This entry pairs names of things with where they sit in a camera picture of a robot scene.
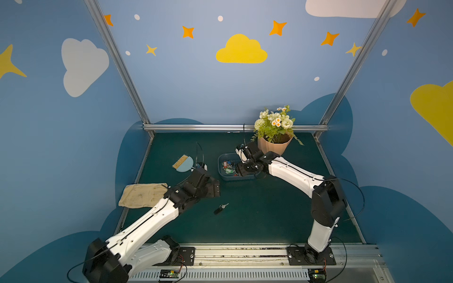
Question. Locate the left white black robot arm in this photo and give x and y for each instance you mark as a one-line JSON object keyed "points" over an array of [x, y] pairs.
{"points": [[123, 255]]}

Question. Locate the translucent blue storage box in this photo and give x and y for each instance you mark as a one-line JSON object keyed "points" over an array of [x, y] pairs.
{"points": [[233, 160]]}

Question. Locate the aluminium front rail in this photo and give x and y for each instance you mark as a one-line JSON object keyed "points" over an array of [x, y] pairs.
{"points": [[268, 263]]}

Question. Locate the beige cloth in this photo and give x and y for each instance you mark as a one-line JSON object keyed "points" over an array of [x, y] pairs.
{"points": [[142, 195]]}

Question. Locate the terracotta flower pot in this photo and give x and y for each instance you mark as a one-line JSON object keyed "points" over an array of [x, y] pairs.
{"points": [[278, 148]]}

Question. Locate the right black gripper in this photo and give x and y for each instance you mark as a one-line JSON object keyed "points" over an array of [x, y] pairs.
{"points": [[246, 168]]}

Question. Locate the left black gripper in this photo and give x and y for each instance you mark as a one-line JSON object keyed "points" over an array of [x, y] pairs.
{"points": [[211, 186]]}

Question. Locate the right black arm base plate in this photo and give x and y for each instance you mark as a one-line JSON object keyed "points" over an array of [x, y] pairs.
{"points": [[299, 255]]}

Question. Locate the left green circuit board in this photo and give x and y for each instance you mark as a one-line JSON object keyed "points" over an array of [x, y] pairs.
{"points": [[169, 274]]}

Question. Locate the aluminium back frame bar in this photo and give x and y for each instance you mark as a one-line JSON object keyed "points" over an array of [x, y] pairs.
{"points": [[225, 128]]}

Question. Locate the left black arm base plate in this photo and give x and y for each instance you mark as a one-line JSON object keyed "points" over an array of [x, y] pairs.
{"points": [[183, 255]]}

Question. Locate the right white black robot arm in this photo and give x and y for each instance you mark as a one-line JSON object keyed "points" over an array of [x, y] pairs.
{"points": [[328, 200]]}

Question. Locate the green circuit board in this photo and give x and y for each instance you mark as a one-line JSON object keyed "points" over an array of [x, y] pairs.
{"points": [[317, 275], [169, 274]]}

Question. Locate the right green circuit board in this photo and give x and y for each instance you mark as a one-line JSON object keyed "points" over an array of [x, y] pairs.
{"points": [[317, 275]]}

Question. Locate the white artificial flower bouquet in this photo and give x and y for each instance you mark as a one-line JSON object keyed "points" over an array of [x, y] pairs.
{"points": [[275, 127]]}

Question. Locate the black fob key bunch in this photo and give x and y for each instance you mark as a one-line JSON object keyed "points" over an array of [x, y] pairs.
{"points": [[220, 208]]}

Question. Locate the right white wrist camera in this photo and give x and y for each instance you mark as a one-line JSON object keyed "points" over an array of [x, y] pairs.
{"points": [[241, 154]]}

